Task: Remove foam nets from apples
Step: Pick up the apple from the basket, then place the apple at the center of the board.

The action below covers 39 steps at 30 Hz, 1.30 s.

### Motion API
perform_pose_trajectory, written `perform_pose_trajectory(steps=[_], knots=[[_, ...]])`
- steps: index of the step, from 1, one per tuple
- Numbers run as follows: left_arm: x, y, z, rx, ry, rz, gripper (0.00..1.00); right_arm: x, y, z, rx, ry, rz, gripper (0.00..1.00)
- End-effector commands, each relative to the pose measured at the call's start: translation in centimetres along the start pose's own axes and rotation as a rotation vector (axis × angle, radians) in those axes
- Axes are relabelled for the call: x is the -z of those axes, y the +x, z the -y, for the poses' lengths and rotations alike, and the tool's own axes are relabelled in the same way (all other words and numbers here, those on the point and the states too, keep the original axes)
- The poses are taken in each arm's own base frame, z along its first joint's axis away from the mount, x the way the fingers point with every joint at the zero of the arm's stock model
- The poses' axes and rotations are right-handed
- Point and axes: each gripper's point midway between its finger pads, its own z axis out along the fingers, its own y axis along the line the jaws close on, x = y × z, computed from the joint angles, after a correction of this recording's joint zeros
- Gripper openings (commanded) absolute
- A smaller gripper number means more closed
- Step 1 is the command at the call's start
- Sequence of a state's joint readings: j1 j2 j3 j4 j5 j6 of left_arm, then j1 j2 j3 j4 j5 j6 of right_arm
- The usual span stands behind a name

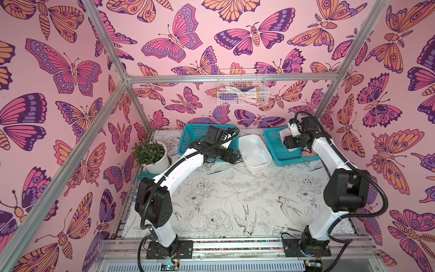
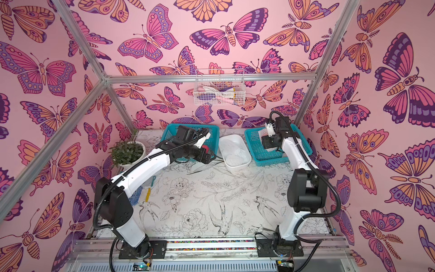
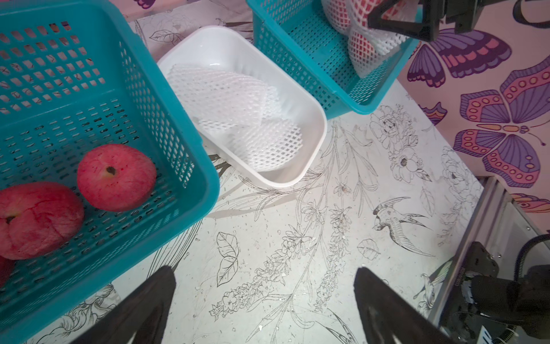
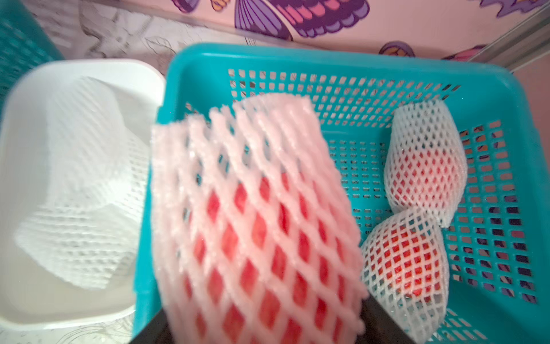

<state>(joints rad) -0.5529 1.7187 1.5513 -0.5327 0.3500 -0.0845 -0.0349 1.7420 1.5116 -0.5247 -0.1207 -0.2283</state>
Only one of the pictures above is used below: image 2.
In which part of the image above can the netted apple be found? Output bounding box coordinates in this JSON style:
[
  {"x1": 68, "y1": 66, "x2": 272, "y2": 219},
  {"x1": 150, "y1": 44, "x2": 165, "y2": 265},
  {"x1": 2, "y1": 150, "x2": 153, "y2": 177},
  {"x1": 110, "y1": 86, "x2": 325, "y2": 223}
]
[
  {"x1": 258, "y1": 128, "x2": 269, "y2": 139},
  {"x1": 202, "y1": 145, "x2": 211, "y2": 155}
]

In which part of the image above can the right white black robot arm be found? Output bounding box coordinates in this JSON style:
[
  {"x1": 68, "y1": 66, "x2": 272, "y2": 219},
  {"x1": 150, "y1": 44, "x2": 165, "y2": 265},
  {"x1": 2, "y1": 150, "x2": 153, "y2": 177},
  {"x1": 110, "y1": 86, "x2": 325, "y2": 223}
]
[{"x1": 259, "y1": 111, "x2": 342, "y2": 257}]

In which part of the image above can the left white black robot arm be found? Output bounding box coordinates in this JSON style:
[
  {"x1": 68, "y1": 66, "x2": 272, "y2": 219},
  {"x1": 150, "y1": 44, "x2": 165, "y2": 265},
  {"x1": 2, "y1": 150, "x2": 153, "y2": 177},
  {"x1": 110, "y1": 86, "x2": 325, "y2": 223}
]
[{"x1": 93, "y1": 125, "x2": 213, "y2": 258}]

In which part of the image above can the right teal plastic basket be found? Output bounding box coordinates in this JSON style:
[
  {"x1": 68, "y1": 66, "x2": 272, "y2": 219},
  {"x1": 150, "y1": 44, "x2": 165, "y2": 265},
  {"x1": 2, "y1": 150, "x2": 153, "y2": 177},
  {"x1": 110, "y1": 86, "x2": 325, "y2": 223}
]
[{"x1": 245, "y1": 124, "x2": 314, "y2": 167}]

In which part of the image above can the teal plastic basket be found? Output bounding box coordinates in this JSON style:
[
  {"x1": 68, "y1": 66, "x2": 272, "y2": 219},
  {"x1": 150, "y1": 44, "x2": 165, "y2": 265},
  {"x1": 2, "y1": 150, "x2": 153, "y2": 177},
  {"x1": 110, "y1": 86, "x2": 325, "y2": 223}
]
[
  {"x1": 245, "y1": 124, "x2": 314, "y2": 167},
  {"x1": 161, "y1": 124, "x2": 220, "y2": 155}
]

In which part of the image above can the white plastic tray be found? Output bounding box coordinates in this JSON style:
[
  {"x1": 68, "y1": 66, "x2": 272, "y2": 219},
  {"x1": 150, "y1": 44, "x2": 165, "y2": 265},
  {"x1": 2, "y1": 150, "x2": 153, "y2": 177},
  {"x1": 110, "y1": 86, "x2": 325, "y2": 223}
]
[{"x1": 219, "y1": 134, "x2": 252, "y2": 174}]

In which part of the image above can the left teal plastic basket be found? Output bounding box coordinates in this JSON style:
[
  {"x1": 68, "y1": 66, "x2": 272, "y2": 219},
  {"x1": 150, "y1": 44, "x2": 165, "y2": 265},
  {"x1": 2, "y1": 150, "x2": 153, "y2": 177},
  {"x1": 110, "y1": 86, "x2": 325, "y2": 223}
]
[{"x1": 161, "y1": 124, "x2": 220, "y2": 155}]

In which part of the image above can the potted green plant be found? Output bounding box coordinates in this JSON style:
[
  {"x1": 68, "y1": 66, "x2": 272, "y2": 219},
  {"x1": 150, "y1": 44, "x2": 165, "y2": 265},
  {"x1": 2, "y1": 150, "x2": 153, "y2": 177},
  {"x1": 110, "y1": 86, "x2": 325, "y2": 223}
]
[{"x1": 110, "y1": 130, "x2": 146, "y2": 167}]

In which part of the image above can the blue dotted work glove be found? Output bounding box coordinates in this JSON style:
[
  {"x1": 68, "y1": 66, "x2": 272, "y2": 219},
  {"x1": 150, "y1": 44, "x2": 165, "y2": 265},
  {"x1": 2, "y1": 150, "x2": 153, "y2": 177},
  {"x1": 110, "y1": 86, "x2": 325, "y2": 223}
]
[{"x1": 129, "y1": 186, "x2": 143, "y2": 206}]

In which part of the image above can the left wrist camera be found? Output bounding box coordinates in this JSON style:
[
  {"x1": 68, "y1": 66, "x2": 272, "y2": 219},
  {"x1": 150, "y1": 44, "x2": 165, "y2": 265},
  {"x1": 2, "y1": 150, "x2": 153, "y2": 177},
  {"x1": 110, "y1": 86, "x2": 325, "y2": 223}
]
[{"x1": 194, "y1": 132, "x2": 211, "y2": 148}]

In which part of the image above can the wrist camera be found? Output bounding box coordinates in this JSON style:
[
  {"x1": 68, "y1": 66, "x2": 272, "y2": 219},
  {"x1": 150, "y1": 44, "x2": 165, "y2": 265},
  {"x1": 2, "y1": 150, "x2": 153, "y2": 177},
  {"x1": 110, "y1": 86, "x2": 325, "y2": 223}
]
[
  {"x1": 265, "y1": 123, "x2": 275, "y2": 137},
  {"x1": 194, "y1": 132, "x2": 211, "y2": 148}
]

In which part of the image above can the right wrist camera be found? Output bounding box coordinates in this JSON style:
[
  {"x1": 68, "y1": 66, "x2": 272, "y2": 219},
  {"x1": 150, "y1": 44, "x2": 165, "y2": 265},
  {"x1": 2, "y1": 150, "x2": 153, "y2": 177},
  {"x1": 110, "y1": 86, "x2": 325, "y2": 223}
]
[{"x1": 265, "y1": 123, "x2": 275, "y2": 137}]

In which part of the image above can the white wire wall basket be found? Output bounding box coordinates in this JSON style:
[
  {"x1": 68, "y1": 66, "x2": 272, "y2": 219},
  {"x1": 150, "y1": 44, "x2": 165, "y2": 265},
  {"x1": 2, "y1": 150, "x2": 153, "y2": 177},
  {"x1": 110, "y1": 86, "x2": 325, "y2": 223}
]
[{"x1": 192, "y1": 68, "x2": 246, "y2": 107}]

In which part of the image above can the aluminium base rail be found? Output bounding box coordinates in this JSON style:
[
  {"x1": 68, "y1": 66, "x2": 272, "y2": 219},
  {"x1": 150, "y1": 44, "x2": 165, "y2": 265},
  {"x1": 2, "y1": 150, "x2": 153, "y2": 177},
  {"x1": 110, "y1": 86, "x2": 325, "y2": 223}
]
[{"x1": 64, "y1": 236, "x2": 359, "y2": 272}]

